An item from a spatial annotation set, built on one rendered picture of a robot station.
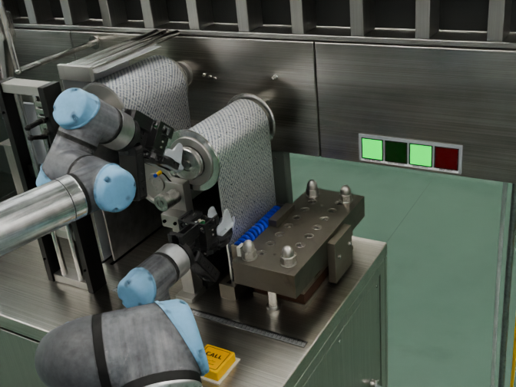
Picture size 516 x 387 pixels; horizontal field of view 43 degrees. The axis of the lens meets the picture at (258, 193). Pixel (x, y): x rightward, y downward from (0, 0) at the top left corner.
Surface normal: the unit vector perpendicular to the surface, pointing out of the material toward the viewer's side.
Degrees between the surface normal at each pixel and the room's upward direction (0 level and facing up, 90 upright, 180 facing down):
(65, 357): 50
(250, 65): 91
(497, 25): 90
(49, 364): 66
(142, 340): 37
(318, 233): 0
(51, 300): 0
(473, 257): 0
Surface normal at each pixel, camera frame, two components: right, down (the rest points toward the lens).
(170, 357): 0.43, -0.54
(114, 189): 0.69, 0.26
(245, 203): 0.86, 0.15
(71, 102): -0.44, -0.24
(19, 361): -0.50, 0.43
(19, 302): -0.09, -0.89
